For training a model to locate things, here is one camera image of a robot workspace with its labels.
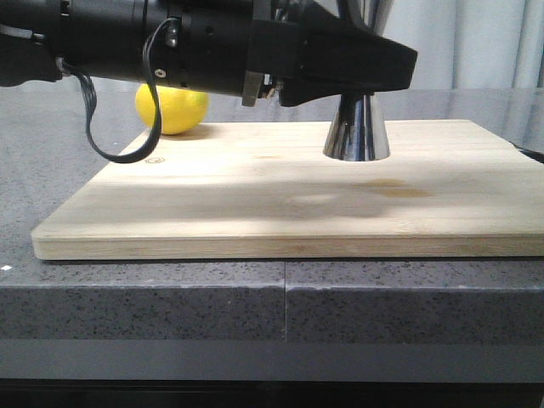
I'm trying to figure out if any steel double jigger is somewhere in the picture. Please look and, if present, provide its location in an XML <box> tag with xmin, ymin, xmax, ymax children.
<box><xmin>323</xmin><ymin>0</ymin><xmax>393</xmax><ymax>162</ymax></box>

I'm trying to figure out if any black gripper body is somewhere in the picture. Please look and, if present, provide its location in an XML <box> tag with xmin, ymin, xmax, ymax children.
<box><xmin>142</xmin><ymin>1</ymin><xmax>300</xmax><ymax>106</ymax></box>

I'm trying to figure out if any wooden cutting board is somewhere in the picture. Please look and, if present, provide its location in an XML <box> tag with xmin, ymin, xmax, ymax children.
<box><xmin>31</xmin><ymin>120</ymin><xmax>543</xmax><ymax>260</ymax></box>

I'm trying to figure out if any black object behind board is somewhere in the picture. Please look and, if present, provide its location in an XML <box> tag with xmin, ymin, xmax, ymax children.
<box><xmin>513</xmin><ymin>143</ymin><xmax>544</xmax><ymax>163</ymax></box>

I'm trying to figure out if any yellow lemon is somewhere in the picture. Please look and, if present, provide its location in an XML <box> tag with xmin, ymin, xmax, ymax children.
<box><xmin>134</xmin><ymin>84</ymin><xmax>210</xmax><ymax>135</ymax></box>

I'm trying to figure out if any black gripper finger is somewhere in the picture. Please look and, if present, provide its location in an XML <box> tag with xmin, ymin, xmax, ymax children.
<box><xmin>279</xmin><ymin>1</ymin><xmax>417</xmax><ymax>107</ymax></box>

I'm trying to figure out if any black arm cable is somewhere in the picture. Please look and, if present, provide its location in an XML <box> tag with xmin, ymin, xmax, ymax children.
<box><xmin>59</xmin><ymin>16</ymin><xmax>179</xmax><ymax>164</ymax></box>

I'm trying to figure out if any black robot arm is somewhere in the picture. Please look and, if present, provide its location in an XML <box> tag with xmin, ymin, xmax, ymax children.
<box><xmin>1</xmin><ymin>1</ymin><xmax>417</xmax><ymax>107</ymax></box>

